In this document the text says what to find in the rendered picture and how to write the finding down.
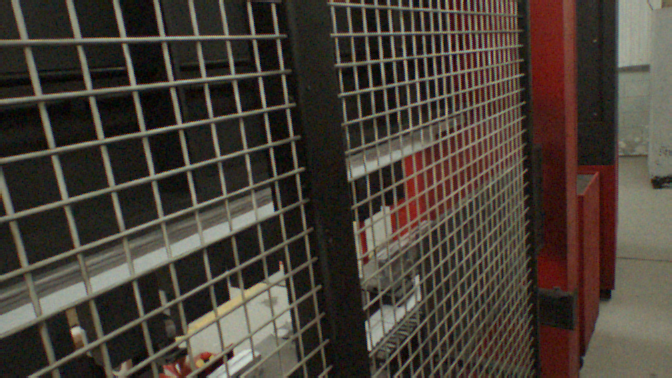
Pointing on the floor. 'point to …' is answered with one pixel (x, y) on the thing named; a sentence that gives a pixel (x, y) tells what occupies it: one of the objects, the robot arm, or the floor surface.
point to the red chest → (588, 257)
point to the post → (312, 183)
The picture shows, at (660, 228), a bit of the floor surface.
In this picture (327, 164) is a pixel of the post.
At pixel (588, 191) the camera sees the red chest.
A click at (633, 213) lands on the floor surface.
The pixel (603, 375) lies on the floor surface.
